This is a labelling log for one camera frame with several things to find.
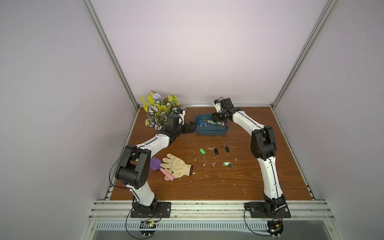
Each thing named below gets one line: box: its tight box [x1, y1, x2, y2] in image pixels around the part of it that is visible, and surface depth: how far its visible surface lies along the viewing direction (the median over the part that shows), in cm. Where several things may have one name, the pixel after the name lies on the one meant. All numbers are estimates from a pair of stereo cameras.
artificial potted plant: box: [138, 89, 187, 131], surface depth 87 cm
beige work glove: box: [160, 153, 194, 181], surface depth 89 cm
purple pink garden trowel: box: [150, 157, 175, 181], surface depth 89 cm
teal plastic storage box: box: [195, 113, 230, 136], surface depth 111 cm
